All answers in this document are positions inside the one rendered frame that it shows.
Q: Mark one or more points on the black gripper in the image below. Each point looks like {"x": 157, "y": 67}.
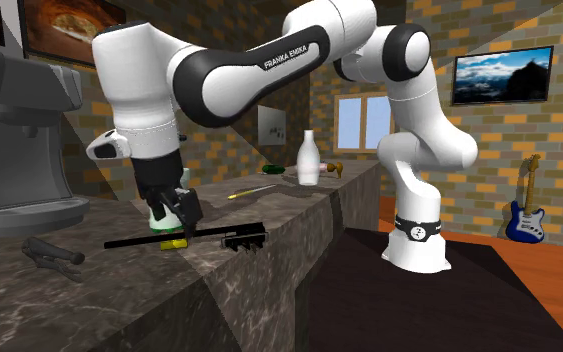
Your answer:
{"x": 156, "y": 170}

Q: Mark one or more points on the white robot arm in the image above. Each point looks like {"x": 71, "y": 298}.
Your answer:
{"x": 144, "y": 83}

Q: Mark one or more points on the yellow block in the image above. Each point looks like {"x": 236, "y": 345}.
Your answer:
{"x": 172, "y": 244}

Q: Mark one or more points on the yellow screwdriver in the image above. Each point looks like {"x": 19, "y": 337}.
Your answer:
{"x": 249, "y": 192}

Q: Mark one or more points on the green oval thing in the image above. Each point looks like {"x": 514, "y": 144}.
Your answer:
{"x": 273, "y": 169}

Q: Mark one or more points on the dark grey tongs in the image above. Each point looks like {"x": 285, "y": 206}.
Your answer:
{"x": 52, "y": 253}

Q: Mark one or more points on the white bottle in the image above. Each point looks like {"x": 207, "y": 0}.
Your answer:
{"x": 308, "y": 163}

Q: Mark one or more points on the brown and white pipe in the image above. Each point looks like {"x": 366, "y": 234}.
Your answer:
{"x": 334, "y": 168}

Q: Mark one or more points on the grey coffee machine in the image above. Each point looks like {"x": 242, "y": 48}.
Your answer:
{"x": 13, "y": 146}

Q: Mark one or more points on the wooden framed window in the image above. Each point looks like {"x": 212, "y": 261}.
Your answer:
{"x": 361, "y": 122}

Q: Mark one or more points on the dark robot stand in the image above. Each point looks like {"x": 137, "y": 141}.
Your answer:
{"x": 408, "y": 312}

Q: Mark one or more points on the blue electric guitar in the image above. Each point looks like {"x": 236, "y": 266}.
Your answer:
{"x": 524, "y": 224}

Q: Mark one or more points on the white wall switch panel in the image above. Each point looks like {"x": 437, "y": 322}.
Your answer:
{"x": 271, "y": 126}

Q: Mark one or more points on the bread wall picture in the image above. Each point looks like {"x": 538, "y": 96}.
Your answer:
{"x": 66, "y": 29}

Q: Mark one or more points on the mountain landscape wall picture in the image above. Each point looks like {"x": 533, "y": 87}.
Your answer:
{"x": 503, "y": 75}

